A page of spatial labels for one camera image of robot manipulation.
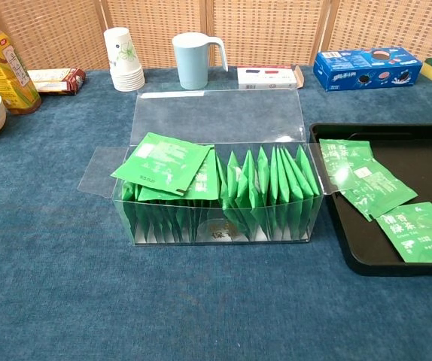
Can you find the transparent plastic tea box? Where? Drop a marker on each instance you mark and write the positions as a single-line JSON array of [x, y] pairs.
[[216, 116]]

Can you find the green tea bag sachet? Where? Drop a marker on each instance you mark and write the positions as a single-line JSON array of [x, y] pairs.
[[344, 154], [233, 176], [274, 176], [248, 176], [284, 188], [263, 169], [163, 161], [204, 184], [385, 192], [308, 176], [423, 233], [295, 188]]

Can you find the white box red-blue print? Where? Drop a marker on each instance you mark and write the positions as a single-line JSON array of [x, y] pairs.
[[265, 79]]

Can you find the blue cookie box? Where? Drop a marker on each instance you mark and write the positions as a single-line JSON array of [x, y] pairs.
[[362, 69]]

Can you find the yellow-label tea bottle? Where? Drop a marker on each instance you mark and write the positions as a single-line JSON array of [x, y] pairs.
[[5, 71]]

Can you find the blue tablecloth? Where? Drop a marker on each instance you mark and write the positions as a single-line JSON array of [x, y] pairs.
[[163, 301]]

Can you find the stack of white paper cups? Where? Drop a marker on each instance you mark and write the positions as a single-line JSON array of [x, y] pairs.
[[125, 64]]

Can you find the woven rattan folding screen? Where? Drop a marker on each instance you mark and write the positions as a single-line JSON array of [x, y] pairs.
[[268, 30]]

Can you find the brown-white biscuit pack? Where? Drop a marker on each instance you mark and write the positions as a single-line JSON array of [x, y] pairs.
[[58, 80]]

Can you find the black rectangular tray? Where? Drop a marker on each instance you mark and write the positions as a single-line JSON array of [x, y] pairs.
[[426, 169]]

